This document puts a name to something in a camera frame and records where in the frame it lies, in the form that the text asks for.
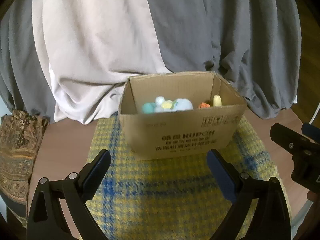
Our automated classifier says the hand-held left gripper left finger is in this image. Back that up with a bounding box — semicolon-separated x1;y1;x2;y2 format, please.
26;149;112;240

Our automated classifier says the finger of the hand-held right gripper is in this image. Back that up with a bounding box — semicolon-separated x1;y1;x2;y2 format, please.
301;122;320;145
270;123;307;153

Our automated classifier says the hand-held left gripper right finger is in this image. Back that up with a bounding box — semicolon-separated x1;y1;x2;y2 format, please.
206;149;293;240

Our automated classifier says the brown cardboard box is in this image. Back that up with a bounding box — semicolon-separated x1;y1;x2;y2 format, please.
118;71;248;161

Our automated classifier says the yellow plush duck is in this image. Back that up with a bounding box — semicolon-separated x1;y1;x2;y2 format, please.
197;95;223;109

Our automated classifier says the white plush bunny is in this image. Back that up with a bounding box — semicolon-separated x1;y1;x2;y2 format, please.
154;96;194;112

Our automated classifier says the teal plush flower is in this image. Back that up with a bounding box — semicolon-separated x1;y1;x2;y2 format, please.
142;102;156;114

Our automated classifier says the yellow blue plaid mat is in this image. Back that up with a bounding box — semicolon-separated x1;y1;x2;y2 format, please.
79;111;293;240

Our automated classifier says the brown patterned cloth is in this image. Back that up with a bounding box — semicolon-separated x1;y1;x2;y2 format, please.
0;109;49;205

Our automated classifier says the white curtain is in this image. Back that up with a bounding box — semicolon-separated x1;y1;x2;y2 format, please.
32;0;168;125

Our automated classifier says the grey curtain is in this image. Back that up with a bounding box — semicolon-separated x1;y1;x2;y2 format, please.
144;0;300;119
0;0;57;123

